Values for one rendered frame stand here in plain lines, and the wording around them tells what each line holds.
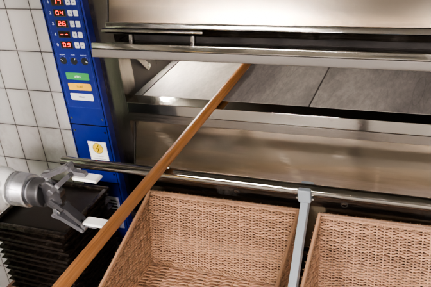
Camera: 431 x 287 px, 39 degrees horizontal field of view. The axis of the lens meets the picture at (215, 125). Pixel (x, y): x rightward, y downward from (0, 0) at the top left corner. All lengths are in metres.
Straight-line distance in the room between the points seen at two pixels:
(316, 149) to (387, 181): 0.23
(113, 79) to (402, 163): 0.96
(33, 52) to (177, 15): 0.59
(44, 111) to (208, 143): 0.63
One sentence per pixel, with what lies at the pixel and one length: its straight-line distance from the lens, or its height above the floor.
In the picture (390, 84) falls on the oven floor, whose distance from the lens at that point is 2.02.
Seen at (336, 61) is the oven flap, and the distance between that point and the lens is 1.58.
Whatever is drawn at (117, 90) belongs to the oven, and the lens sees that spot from 2.05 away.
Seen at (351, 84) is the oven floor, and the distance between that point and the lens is 2.02.
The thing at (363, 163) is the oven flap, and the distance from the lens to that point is 1.88.
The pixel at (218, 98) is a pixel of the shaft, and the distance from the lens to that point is 1.92.
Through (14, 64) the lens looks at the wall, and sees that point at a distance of 2.26.
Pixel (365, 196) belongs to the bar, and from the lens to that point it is 1.48.
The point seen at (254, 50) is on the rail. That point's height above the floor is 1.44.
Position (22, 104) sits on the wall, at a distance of 2.32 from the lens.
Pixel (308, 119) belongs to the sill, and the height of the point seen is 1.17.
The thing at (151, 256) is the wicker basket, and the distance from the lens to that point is 2.24.
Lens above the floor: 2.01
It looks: 27 degrees down
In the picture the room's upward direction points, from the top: 7 degrees counter-clockwise
